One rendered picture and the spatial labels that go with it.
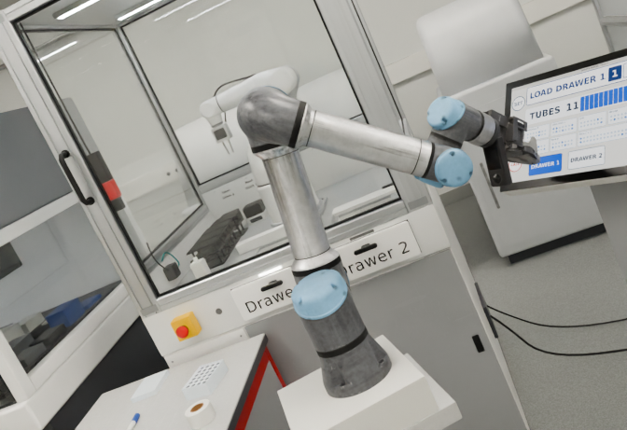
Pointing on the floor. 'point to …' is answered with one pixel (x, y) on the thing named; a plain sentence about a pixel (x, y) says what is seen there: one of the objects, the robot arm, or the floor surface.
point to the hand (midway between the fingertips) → (535, 163)
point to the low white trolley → (151, 406)
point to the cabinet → (409, 336)
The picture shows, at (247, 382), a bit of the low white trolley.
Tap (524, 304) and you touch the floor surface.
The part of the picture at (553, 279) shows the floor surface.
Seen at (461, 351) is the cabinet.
